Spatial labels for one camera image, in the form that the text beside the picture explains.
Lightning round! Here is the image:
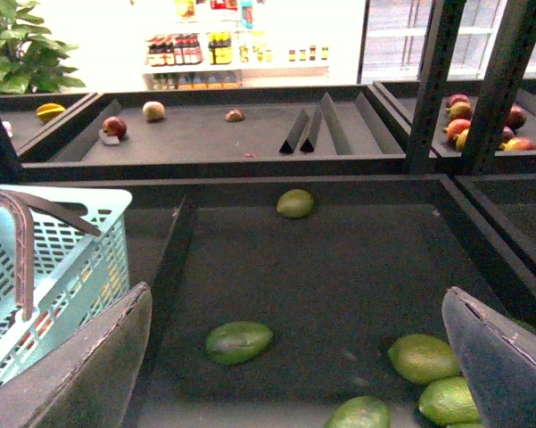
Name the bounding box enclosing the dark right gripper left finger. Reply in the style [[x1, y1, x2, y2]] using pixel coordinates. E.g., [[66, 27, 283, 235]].
[[0, 283, 153, 427]]

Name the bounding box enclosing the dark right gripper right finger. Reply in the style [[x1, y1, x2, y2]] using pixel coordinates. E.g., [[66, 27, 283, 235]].
[[441, 287, 536, 427]]

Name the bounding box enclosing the light blue plastic basket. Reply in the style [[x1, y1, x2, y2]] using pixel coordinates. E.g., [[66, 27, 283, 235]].
[[0, 185, 132, 387]]

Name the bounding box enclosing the green mango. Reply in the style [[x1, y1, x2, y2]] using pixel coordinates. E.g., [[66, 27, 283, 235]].
[[205, 321, 274, 366]]

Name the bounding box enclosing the green lime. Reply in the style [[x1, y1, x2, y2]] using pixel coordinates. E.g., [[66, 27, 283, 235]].
[[276, 189, 315, 219], [324, 396, 391, 428], [387, 333, 461, 384], [418, 376, 481, 426]]

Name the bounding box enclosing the red apple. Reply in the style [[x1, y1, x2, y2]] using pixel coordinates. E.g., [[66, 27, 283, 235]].
[[103, 116, 128, 139]]

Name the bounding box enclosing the yellow starfruit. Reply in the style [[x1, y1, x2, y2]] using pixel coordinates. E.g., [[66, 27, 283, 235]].
[[36, 103, 66, 124]]

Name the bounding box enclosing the green potted plant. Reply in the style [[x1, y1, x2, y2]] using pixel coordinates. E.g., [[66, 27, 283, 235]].
[[0, 1, 86, 95]]

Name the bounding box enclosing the white shelf with bottles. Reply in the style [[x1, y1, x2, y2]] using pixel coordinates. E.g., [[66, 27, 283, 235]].
[[135, 1, 329, 90]]

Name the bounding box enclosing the black metal post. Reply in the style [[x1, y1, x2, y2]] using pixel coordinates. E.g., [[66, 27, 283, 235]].
[[456, 0, 536, 176]]

